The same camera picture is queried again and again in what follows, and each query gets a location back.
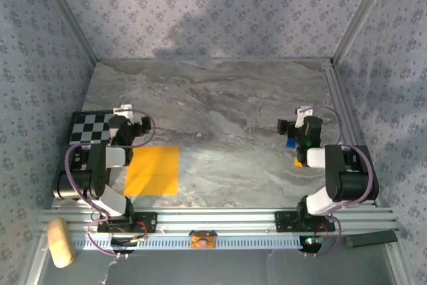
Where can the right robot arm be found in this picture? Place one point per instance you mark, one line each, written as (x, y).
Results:
(315, 158)

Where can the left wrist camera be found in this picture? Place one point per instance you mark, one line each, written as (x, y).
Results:
(145, 125)

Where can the orange paper sheet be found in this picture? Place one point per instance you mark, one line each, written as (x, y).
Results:
(153, 171)

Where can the aluminium side rail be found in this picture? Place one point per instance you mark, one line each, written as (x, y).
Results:
(337, 98)

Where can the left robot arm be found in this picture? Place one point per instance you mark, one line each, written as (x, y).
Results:
(116, 157)

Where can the circuit board with status light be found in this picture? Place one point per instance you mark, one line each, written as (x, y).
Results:
(312, 242)

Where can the small orange block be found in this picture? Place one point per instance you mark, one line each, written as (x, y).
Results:
(298, 163)

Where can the aluminium front rail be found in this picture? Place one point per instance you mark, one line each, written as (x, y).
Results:
(217, 220)

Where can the aluminium frame post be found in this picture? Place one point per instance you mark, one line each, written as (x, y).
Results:
(361, 14)
(69, 14)

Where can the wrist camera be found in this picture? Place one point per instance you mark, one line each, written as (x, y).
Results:
(145, 125)
(283, 127)

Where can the black white checkerboard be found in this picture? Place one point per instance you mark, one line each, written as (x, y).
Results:
(86, 128)

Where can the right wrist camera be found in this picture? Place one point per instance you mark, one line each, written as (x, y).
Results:
(283, 127)

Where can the small blue clip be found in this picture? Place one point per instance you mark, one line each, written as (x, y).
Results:
(290, 143)

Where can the black bar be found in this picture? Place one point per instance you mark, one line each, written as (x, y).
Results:
(370, 239)

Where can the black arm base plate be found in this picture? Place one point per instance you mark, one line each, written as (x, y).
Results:
(285, 221)
(146, 222)

